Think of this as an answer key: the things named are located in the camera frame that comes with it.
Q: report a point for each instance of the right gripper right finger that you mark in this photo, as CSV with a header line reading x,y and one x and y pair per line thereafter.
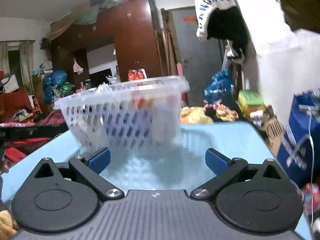
x,y
227,171

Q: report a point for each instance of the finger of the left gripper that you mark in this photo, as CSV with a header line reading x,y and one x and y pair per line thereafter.
x,y
29,132

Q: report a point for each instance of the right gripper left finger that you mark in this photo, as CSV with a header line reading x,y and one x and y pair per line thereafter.
x,y
87,171

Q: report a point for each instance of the purple tissue pack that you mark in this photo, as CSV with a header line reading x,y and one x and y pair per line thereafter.
x,y
128,125

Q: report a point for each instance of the clear plastic laundry basket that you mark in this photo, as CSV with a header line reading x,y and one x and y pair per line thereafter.
x,y
160,96

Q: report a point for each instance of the maroon clothes pile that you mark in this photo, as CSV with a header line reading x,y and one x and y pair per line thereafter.
x,y
19,140

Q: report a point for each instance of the yellow patterned blanket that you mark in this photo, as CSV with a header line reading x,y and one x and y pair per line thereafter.
x,y
207,115

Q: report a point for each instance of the green yellow cardboard box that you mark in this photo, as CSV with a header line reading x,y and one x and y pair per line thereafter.
x,y
250,101

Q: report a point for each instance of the blue shopping bag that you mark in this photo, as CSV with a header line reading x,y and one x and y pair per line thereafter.
x,y
299,148

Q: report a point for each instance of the blue patterned plastic bag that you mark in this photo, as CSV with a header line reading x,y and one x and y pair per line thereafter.
x,y
220,86

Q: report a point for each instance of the orange white hanging bag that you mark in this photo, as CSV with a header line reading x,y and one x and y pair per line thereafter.
x,y
134,75

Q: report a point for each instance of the grey metal door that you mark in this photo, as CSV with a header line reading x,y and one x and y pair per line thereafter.
x,y
200,60

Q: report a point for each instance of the dark red wooden wardrobe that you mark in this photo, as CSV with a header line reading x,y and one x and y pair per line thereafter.
x,y
130,26

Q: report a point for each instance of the white black hanging jacket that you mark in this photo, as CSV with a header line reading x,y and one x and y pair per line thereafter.
x,y
223,20

